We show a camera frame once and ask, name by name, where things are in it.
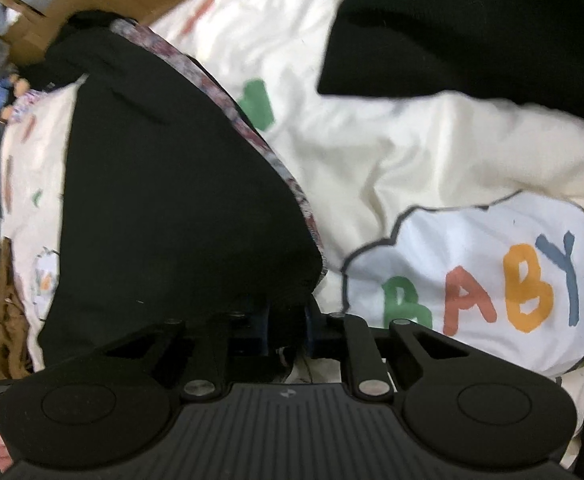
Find black drawstring shorts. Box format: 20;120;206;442
37;10;327;361

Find brown cloth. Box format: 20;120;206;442
0;237;40;382

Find black garment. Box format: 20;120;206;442
317;0;584;136

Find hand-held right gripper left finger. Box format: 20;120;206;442
69;305;273;403

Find cream printed blanket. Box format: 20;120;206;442
0;0;584;441

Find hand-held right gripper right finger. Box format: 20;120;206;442
303;300;522;403

